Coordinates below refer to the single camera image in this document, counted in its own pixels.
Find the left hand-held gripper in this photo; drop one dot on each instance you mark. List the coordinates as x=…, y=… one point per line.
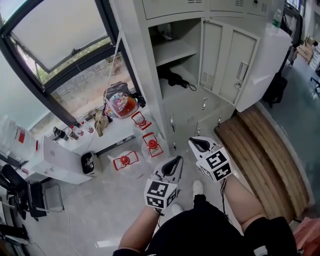
x=160, y=193

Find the person's right white shoe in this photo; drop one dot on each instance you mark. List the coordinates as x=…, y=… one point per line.
x=198, y=187

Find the grey metal locker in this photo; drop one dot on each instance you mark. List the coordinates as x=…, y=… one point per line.
x=180, y=110

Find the white window ledge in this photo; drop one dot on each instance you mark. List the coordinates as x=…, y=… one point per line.
x=117, y=132

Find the person's right forearm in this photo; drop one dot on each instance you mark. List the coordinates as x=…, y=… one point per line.
x=246, y=207

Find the clear bottle green label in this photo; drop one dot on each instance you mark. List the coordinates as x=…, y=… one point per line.
x=276, y=22

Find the clear water jug red cap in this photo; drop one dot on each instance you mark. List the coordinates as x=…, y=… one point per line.
x=127, y=165
x=141, y=121
x=153, y=147

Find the black flask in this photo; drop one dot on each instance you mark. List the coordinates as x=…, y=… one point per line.
x=60, y=133

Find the person's left forearm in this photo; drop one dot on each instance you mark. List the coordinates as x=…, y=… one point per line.
x=137, y=230

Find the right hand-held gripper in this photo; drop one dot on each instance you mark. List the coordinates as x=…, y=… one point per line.
x=216, y=165

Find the dark drink cup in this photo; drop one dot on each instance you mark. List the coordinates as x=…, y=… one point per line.
x=72, y=133

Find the black office chair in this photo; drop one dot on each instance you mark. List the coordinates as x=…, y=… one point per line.
x=32, y=197

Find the person's left white shoe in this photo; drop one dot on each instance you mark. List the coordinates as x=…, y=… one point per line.
x=177, y=209

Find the black window frame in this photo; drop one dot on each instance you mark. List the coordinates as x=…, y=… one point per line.
x=60, y=110

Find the white cabinet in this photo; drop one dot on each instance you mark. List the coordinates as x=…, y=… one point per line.
x=267, y=72

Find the person's white shoe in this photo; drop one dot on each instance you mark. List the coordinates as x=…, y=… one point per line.
x=198, y=187
x=177, y=209

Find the small bottle red label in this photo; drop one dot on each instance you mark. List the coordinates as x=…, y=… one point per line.
x=90, y=130

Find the dark backpack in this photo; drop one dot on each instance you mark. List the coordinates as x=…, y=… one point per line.
x=117, y=87

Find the pink bag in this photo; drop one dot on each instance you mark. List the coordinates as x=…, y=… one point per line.
x=307, y=237

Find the clear plastic bottle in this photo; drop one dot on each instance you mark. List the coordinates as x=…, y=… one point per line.
x=165, y=32

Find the grey metal stool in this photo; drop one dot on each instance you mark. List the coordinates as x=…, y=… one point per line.
x=53, y=209

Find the white cardboard box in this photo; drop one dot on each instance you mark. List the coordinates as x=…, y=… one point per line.
x=57, y=160

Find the small bottle red cap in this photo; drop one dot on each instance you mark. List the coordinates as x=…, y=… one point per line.
x=78, y=131

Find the cardboard boxes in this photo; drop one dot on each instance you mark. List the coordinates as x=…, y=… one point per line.
x=305, y=50

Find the beige cloth bag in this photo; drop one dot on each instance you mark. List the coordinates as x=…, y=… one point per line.
x=101, y=122

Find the black bag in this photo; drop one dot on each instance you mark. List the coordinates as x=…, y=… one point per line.
x=275, y=90

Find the black umbrella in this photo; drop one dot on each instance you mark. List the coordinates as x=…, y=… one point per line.
x=175, y=78

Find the person's black clothing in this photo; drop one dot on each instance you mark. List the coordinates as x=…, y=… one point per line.
x=200, y=235

